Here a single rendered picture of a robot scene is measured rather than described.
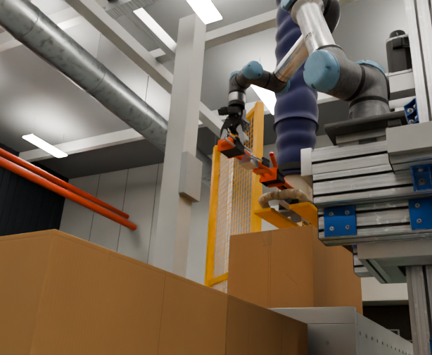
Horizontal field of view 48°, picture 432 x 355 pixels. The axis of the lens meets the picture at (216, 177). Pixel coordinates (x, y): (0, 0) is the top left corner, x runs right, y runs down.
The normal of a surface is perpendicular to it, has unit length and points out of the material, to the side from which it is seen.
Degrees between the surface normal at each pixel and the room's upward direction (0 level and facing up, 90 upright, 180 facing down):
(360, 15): 180
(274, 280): 90
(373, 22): 180
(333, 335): 90
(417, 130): 90
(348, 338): 90
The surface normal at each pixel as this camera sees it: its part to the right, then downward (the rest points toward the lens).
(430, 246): -0.46, -0.37
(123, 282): 0.87, -0.15
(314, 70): -0.87, -0.12
